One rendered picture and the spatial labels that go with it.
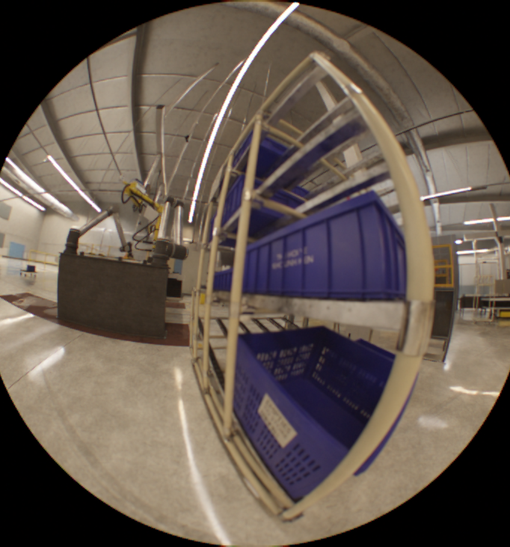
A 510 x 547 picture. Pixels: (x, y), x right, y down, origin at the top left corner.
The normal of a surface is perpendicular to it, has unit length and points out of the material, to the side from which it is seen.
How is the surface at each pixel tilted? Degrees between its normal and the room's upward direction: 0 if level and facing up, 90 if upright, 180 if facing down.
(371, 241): 90
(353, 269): 90
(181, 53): 175
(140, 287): 90
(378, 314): 90
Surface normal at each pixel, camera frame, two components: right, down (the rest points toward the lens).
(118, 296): 0.44, -0.03
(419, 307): -0.80, -0.12
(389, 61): -0.13, 0.99
